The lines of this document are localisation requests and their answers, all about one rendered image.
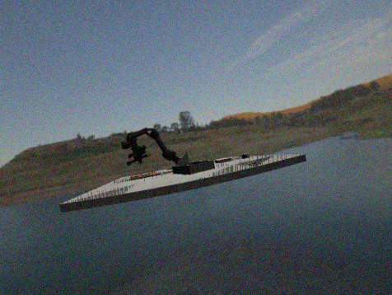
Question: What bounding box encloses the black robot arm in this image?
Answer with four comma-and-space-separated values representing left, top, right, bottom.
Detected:
121, 128, 180, 164

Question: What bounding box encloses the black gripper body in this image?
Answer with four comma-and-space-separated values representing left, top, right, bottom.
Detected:
128, 145, 146, 159

